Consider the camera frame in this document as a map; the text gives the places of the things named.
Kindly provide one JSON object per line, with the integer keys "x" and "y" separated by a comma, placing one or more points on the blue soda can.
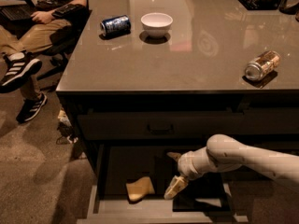
{"x": 115, "y": 26}

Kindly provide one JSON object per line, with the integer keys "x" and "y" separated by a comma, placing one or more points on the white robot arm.
{"x": 223, "y": 153}

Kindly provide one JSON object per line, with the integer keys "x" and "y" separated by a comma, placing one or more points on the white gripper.
{"x": 186, "y": 166}

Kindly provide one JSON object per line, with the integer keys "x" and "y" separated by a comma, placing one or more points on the silver tan can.
{"x": 262, "y": 65}

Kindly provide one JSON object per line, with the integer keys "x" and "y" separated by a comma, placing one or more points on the seated person khaki pants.
{"x": 37, "y": 39}

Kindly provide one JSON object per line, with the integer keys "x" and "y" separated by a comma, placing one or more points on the black drawer handle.
{"x": 160, "y": 130}

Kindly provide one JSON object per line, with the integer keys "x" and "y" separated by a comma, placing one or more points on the black laptop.
{"x": 17, "y": 12}

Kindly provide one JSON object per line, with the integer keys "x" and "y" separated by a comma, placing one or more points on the yellow sponge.
{"x": 139, "y": 189}

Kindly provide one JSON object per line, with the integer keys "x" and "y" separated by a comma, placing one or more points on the black striped sneaker raised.
{"x": 20, "y": 66}

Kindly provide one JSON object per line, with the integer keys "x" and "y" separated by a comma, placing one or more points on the black striped sneaker floor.
{"x": 30, "y": 109}

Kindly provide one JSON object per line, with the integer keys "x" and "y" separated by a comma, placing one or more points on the closed dark top drawer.
{"x": 133, "y": 125}

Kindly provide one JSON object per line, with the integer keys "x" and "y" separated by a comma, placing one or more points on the dark counter cabinet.
{"x": 199, "y": 65}

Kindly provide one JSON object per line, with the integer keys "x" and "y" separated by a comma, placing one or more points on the white ceramic bowl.
{"x": 156, "y": 25}

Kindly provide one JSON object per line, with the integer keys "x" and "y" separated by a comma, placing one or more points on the open grey middle drawer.
{"x": 206, "y": 200}

